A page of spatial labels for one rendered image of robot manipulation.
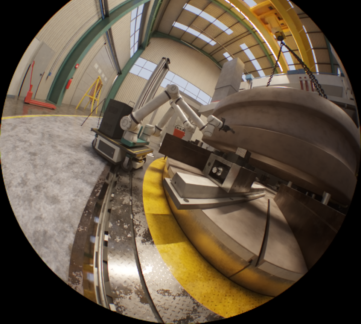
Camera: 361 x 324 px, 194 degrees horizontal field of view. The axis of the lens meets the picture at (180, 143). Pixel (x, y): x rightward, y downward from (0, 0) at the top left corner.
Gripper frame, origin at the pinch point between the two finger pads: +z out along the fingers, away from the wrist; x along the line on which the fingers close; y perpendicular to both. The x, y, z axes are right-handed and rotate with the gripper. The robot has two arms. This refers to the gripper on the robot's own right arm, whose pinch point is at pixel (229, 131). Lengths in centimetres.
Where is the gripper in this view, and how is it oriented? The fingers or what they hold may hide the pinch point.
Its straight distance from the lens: 131.8
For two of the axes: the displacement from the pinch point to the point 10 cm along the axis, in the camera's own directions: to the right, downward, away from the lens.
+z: 8.5, 3.4, 3.9
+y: -3.9, 9.2, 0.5
